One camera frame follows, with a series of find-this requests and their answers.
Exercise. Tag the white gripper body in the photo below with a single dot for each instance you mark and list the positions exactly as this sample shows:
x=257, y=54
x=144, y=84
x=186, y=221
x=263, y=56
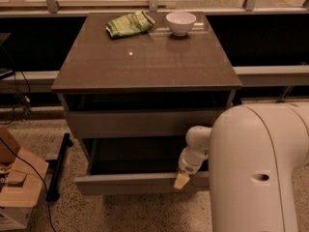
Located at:
x=187, y=165

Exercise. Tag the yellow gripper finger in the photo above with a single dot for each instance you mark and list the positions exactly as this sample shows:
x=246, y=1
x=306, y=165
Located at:
x=181, y=180

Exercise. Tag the grey drawer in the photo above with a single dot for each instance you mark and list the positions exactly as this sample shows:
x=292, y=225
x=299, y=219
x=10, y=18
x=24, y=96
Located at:
x=91, y=124
x=131, y=165

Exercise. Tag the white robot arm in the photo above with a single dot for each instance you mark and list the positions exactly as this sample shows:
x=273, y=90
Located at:
x=253, y=150

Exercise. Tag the grey drawer cabinet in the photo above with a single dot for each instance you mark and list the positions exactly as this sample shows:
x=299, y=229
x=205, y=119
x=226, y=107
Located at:
x=155, y=71

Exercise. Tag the grey top drawer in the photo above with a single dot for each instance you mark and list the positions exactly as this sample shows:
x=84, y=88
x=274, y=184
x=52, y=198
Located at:
x=91, y=124

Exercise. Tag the black floor stand bar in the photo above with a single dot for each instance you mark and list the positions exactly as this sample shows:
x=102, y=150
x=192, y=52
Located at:
x=56, y=166

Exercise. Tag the white bowl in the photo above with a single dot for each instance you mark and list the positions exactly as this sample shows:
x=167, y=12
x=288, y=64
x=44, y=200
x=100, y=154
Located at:
x=180, y=23

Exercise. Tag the green snack bag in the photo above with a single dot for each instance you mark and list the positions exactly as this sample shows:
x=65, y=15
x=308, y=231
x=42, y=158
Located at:
x=129, y=25

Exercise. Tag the brown cardboard box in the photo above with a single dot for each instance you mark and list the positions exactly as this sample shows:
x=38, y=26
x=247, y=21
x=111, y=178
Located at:
x=21, y=182

